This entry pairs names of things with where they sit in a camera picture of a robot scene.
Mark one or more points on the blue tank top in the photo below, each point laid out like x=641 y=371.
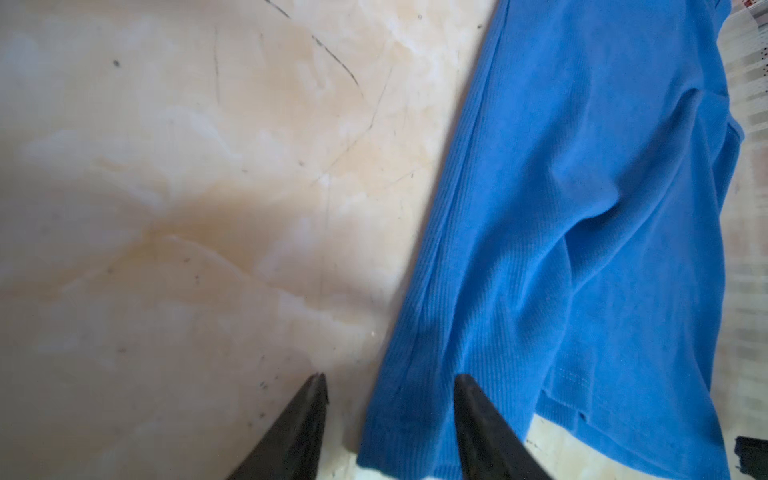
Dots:
x=573 y=260

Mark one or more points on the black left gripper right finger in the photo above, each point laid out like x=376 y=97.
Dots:
x=488 y=447

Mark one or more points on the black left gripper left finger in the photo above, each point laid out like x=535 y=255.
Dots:
x=291 y=447

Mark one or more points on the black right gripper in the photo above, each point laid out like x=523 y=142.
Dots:
x=752 y=455

